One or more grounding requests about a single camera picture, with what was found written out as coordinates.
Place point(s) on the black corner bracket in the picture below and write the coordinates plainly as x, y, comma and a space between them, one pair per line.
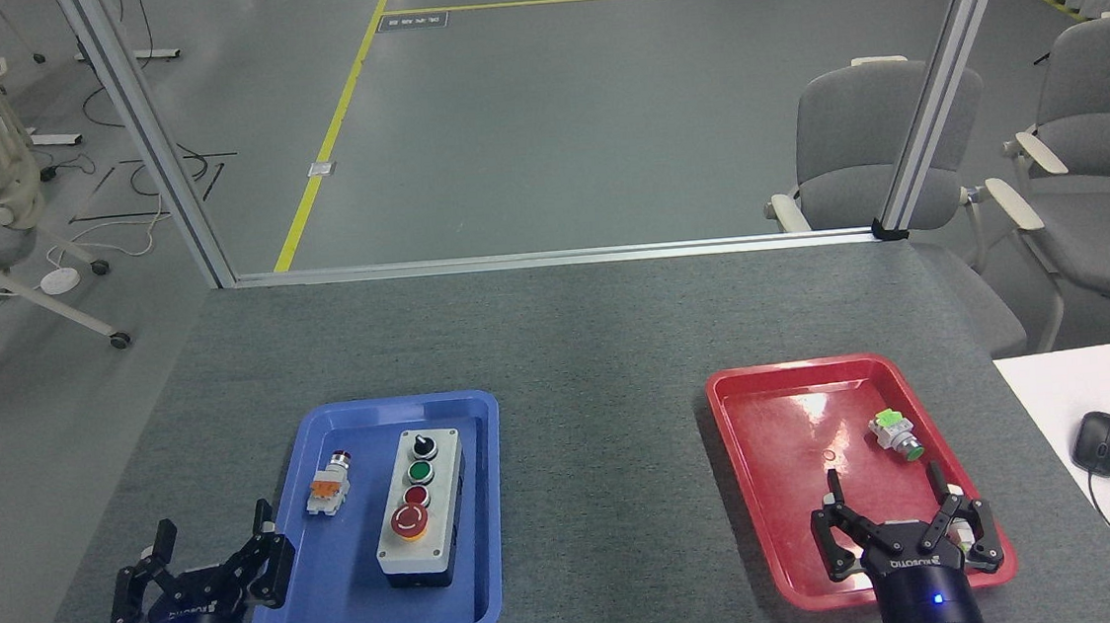
890, 230

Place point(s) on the white round floor device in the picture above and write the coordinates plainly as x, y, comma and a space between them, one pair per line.
59, 281

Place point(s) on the white desk foot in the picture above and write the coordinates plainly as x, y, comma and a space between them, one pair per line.
26, 140

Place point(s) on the black computer mouse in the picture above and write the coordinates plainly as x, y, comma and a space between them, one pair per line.
1101, 442

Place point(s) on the silver floor socket plate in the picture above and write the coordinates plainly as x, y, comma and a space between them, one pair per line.
322, 168

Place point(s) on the red plastic tray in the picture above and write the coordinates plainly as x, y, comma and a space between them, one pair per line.
786, 472

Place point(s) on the silver aluminium rail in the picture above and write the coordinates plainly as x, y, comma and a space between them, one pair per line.
551, 258

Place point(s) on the dark floor sign plate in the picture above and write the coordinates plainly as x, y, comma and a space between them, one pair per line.
412, 22

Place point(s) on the blue plastic tray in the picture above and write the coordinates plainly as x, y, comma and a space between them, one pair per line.
358, 575

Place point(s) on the white side table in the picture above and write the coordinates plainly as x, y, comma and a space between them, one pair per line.
1066, 380

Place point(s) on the silver aluminium post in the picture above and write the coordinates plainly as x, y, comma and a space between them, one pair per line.
151, 145
947, 73

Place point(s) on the green push button switch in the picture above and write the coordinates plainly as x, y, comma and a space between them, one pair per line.
893, 431

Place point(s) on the red push button switch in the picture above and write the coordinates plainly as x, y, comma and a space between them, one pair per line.
328, 490

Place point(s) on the grey control box with buttons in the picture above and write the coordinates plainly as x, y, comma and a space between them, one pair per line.
424, 530

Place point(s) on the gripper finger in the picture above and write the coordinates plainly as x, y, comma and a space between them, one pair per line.
268, 572
959, 515
838, 537
132, 602

